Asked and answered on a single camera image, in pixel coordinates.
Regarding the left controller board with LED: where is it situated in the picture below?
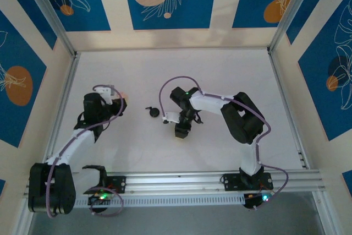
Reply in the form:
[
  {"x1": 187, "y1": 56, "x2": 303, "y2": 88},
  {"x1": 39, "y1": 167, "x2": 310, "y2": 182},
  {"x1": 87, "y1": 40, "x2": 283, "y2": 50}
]
[{"x1": 87, "y1": 190, "x2": 114, "y2": 209}]

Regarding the controller board with led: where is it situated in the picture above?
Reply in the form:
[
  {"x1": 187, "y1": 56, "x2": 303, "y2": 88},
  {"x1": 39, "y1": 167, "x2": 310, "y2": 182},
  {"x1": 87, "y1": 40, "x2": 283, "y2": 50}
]
[
  {"x1": 87, "y1": 190, "x2": 114, "y2": 209},
  {"x1": 243, "y1": 192, "x2": 273, "y2": 210}
]

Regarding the right controller board with LED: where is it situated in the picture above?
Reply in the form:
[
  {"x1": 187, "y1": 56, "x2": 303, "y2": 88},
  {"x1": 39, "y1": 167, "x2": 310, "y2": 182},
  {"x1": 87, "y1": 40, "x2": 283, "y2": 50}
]
[{"x1": 243, "y1": 192, "x2": 273, "y2": 210}]

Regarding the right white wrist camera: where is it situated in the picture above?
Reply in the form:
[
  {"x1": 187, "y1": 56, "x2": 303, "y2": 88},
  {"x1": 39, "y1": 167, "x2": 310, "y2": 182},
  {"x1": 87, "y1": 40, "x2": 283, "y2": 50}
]
[{"x1": 162, "y1": 111, "x2": 182, "y2": 125}]

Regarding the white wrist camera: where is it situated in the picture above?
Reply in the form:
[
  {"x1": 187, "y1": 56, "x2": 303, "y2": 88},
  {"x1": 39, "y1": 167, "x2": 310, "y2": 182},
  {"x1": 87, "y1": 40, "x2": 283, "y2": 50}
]
[
  {"x1": 94, "y1": 85, "x2": 117, "y2": 106},
  {"x1": 162, "y1": 111, "x2": 182, "y2": 125}
]

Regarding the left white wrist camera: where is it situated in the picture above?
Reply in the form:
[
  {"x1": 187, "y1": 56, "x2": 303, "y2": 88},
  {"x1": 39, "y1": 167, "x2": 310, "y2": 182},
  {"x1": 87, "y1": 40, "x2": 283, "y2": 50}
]
[{"x1": 94, "y1": 85, "x2": 117, "y2": 106}]

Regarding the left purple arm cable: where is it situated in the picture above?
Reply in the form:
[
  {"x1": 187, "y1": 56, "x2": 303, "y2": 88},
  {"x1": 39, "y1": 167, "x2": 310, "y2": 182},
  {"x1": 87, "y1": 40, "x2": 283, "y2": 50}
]
[{"x1": 45, "y1": 85, "x2": 125, "y2": 218}]

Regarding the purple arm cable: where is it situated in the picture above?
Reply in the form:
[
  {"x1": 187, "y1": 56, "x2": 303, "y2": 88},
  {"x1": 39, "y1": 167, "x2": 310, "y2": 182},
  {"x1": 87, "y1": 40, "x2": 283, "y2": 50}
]
[
  {"x1": 45, "y1": 85, "x2": 125, "y2": 218},
  {"x1": 159, "y1": 75, "x2": 289, "y2": 210}
]

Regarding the aluminium side rail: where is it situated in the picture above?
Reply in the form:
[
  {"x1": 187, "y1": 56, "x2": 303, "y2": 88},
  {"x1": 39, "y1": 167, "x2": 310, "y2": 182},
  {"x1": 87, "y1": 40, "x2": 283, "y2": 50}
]
[
  {"x1": 40, "y1": 52, "x2": 81, "y2": 176},
  {"x1": 268, "y1": 50, "x2": 311, "y2": 170}
]

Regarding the aluminium cross rail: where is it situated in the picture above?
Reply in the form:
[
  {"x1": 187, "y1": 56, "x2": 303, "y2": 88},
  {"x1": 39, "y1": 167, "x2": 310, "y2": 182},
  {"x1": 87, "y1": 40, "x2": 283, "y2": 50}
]
[{"x1": 23, "y1": 169, "x2": 327, "y2": 198}]

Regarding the grey slotted cable duct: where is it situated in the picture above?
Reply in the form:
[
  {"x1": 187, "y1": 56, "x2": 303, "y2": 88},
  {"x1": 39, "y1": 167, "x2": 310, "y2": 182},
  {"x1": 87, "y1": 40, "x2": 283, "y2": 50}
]
[{"x1": 68, "y1": 193, "x2": 246, "y2": 209}]

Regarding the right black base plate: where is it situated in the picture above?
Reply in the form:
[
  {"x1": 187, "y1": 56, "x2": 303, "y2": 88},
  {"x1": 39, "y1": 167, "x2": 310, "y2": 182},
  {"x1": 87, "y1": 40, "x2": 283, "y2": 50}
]
[{"x1": 221, "y1": 173, "x2": 274, "y2": 192}]

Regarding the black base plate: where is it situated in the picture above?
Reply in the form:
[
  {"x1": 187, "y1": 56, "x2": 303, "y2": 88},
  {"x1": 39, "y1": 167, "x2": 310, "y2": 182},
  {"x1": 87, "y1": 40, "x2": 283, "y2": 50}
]
[
  {"x1": 76, "y1": 176, "x2": 127, "y2": 195},
  {"x1": 221, "y1": 173, "x2": 274, "y2": 192}
]

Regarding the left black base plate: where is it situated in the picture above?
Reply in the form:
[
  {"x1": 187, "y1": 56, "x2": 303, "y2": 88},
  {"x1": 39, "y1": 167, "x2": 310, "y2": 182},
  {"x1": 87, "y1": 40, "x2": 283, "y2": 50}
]
[{"x1": 76, "y1": 176, "x2": 127, "y2": 195}]

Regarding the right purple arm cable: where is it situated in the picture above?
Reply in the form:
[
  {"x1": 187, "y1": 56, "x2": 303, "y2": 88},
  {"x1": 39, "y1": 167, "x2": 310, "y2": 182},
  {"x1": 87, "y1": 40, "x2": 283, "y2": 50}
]
[{"x1": 159, "y1": 75, "x2": 289, "y2": 210}]

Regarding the aluminium frame post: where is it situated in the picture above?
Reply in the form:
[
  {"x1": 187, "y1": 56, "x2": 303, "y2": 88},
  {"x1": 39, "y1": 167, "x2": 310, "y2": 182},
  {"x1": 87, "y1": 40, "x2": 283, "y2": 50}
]
[
  {"x1": 267, "y1": 0, "x2": 322, "y2": 54},
  {"x1": 19, "y1": 0, "x2": 77, "y2": 57}
]

